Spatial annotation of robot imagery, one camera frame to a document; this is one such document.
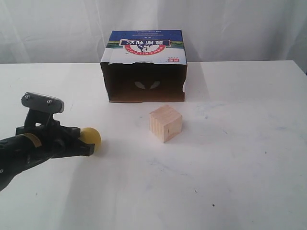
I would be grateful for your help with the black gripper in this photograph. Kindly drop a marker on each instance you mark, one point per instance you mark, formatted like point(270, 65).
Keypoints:
point(56, 140)

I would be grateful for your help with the yellow rubber ball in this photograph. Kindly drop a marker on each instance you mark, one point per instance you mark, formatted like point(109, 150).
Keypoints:
point(90, 135)

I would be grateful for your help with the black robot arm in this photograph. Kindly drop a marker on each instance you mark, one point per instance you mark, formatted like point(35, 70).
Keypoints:
point(18, 154)

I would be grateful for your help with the light wooden cube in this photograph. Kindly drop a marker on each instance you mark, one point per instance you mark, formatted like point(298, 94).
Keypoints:
point(165, 123)

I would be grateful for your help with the blue white cardboard box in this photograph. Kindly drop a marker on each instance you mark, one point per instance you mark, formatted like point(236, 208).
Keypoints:
point(145, 66)

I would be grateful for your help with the white backdrop curtain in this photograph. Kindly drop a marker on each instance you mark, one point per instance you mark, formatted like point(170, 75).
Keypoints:
point(59, 31)

